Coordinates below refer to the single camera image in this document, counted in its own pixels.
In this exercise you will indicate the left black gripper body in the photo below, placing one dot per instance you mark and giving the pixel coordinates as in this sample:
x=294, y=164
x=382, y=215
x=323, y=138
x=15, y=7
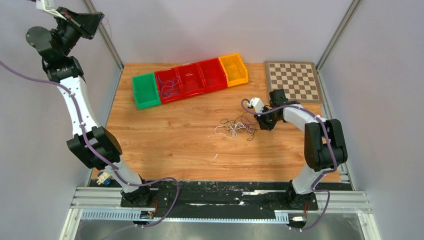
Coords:
x=68, y=33

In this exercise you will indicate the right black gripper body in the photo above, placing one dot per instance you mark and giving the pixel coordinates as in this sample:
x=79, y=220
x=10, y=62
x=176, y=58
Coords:
x=268, y=120

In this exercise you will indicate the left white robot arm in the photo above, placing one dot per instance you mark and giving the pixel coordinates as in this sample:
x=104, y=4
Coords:
x=91, y=142

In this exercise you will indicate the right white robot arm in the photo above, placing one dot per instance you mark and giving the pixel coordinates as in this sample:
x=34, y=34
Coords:
x=324, y=142

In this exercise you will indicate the wooden chessboard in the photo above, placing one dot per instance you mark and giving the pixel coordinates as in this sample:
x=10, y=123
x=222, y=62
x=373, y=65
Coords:
x=298, y=79

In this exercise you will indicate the yellow plastic bin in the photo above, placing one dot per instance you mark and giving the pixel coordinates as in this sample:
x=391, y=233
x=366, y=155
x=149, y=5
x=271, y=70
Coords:
x=235, y=70

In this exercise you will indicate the right red plastic bin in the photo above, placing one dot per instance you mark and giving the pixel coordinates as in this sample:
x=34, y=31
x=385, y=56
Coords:
x=214, y=76

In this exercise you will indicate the red plastic bin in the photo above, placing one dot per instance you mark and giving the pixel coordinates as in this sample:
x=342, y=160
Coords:
x=191, y=80
x=214, y=76
x=168, y=85

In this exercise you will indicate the middle red plastic bin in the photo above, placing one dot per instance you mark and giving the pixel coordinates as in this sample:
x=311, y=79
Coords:
x=191, y=80

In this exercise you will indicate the green plastic bin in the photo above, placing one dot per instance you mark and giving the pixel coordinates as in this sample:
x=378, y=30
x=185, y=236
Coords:
x=145, y=91

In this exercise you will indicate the left red plastic bin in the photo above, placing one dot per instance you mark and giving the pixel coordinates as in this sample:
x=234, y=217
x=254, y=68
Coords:
x=168, y=85

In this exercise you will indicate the white blue toy car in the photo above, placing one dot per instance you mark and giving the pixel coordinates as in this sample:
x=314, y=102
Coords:
x=104, y=178

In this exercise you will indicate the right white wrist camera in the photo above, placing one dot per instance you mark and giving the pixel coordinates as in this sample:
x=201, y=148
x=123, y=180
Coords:
x=256, y=105

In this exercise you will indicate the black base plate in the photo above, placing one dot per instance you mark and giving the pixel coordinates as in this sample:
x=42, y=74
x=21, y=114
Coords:
x=220, y=199

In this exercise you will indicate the aluminium frame rail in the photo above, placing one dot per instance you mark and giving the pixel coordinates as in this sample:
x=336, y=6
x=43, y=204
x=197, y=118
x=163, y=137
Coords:
x=100, y=203

